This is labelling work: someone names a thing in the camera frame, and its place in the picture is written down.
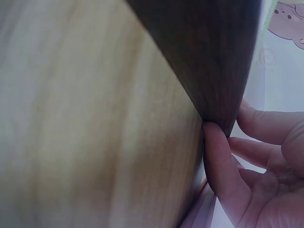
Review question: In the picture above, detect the dark brown wooden board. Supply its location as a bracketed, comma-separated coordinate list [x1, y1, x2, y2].
[125, 0, 263, 138]

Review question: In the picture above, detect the person's right hand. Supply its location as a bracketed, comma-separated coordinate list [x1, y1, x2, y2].
[202, 99, 304, 228]

